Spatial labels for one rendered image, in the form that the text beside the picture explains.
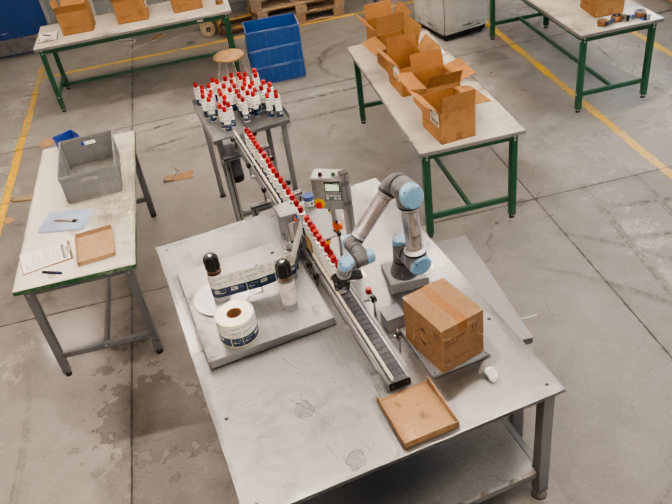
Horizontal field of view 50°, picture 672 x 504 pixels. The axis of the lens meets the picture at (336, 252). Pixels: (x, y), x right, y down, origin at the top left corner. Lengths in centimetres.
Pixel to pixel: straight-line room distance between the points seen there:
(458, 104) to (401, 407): 253
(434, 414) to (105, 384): 253
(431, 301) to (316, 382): 67
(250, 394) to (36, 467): 174
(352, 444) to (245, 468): 47
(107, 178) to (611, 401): 359
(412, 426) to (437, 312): 52
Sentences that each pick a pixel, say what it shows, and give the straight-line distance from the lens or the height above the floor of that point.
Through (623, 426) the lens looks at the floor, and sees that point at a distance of 444.
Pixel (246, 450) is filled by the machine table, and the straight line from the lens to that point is 333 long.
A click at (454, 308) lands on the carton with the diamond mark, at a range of 337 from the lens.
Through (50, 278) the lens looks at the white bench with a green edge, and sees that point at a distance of 479.
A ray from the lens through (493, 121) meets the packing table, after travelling 558.
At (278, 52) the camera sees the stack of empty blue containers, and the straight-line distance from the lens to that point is 846.
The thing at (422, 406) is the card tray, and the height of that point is 83.
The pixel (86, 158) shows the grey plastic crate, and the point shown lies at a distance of 596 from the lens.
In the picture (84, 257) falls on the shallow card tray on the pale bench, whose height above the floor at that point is 80.
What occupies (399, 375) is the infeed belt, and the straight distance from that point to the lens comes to 342.
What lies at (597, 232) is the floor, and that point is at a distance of 577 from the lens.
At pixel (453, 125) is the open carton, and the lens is 527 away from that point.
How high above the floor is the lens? 338
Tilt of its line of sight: 37 degrees down
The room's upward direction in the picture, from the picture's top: 9 degrees counter-clockwise
